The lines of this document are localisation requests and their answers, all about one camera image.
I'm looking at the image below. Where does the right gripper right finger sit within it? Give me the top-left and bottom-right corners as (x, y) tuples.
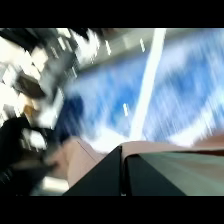
(123, 151), (224, 197)

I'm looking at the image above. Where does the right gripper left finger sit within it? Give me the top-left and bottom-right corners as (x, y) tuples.
(63, 145), (123, 197)

